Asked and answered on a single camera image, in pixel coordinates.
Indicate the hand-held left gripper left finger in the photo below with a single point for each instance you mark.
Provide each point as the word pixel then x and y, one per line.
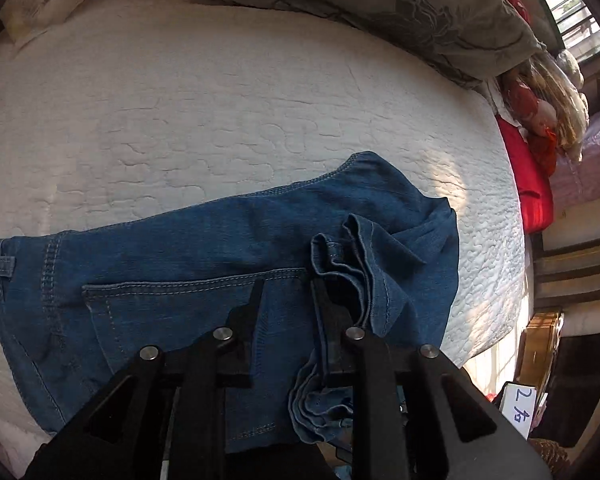
pixel 245 330

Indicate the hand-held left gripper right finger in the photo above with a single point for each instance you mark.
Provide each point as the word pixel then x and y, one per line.
pixel 332 330

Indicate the blue denim pants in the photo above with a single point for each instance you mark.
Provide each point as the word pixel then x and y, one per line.
pixel 180 255

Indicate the white paper label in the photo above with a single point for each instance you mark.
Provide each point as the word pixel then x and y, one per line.
pixel 522 407

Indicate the wooden furniture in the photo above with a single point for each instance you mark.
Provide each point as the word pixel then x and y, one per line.
pixel 540 350

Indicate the white quilted mattress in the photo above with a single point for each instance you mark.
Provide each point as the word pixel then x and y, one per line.
pixel 180 110

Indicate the plain red cushion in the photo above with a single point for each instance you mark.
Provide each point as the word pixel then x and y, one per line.
pixel 527 180

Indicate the wicker basket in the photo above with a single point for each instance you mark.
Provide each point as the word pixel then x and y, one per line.
pixel 550 452

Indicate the plastic bag of stuffed toys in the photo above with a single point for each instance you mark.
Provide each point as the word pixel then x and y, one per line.
pixel 550 110

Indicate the purple cloth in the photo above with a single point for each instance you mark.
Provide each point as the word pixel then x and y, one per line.
pixel 595 160

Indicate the grey floral pillow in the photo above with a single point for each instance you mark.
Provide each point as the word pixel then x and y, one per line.
pixel 380 5

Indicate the red floral pillow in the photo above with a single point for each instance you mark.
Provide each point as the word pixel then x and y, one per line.
pixel 517 2

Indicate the barred window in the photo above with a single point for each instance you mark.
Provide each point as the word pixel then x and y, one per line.
pixel 570 5

